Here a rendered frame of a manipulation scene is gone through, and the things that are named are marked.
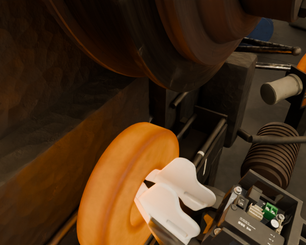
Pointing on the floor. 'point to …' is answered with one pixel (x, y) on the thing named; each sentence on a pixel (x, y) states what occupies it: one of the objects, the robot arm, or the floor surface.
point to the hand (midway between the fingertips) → (136, 181)
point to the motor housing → (272, 159)
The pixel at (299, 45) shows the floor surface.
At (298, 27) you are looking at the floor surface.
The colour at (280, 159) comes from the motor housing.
